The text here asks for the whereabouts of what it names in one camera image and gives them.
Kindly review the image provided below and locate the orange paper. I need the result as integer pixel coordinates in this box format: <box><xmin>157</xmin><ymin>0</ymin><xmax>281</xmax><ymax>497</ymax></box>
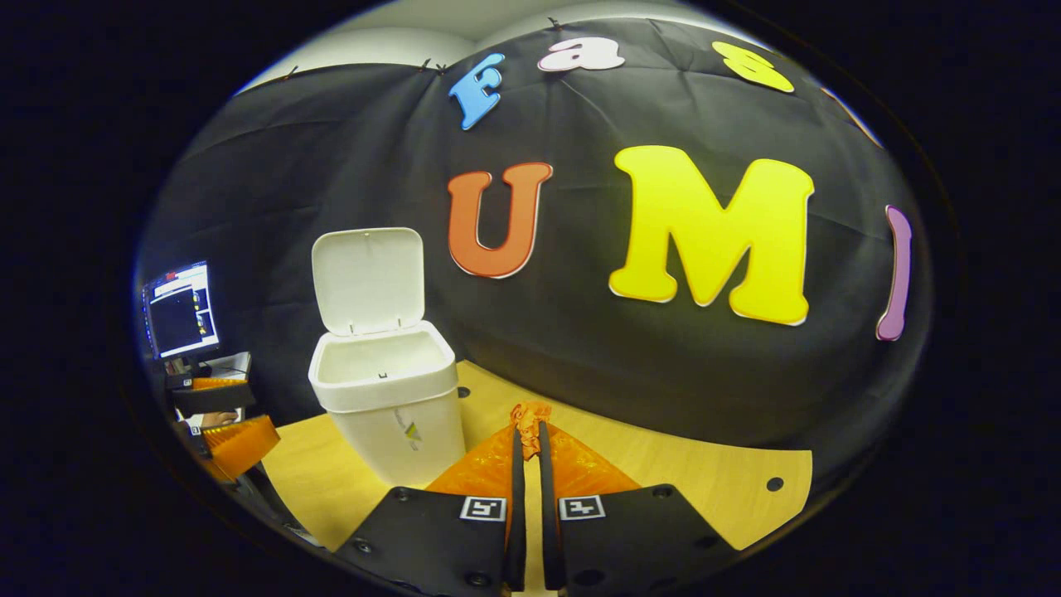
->
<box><xmin>509</xmin><ymin>402</ymin><xmax>553</xmax><ymax>462</ymax></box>

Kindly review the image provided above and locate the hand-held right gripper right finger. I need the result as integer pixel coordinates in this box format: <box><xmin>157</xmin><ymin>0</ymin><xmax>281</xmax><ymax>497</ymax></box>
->
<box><xmin>539</xmin><ymin>421</ymin><xmax>739</xmax><ymax>597</ymax></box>

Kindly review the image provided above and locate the black backdrop cloth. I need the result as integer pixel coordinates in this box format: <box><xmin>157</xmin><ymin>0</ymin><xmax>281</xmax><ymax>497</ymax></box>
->
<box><xmin>134</xmin><ymin>17</ymin><xmax>936</xmax><ymax>498</ymax></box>

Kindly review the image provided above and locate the wooden desktop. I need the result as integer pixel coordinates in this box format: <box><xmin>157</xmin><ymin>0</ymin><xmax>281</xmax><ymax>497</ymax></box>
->
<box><xmin>261</xmin><ymin>361</ymin><xmax>813</xmax><ymax>597</ymax></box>

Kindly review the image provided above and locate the computer monitor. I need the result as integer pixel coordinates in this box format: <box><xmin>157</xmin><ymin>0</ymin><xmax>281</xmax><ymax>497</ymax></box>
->
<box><xmin>143</xmin><ymin>260</ymin><xmax>221</xmax><ymax>360</ymax></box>

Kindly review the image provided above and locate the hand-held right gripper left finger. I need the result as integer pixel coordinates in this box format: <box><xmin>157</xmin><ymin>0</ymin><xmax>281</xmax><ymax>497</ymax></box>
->
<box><xmin>332</xmin><ymin>423</ymin><xmax>527</xmax><ymax>597</ymax></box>

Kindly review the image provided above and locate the white desktop garbage bin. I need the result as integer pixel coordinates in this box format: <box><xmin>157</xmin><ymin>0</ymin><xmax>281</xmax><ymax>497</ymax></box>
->
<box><xmin>308</xmin><ymin>227</ymin><xmax>467</xmax><ymax>488</ymax></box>

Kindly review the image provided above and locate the white side desk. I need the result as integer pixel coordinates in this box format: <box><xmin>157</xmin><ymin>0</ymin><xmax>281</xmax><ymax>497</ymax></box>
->
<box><xmin>195</xmin><ymin>352</ymin><xmax>251</xmax><ymax>384</ymax></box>

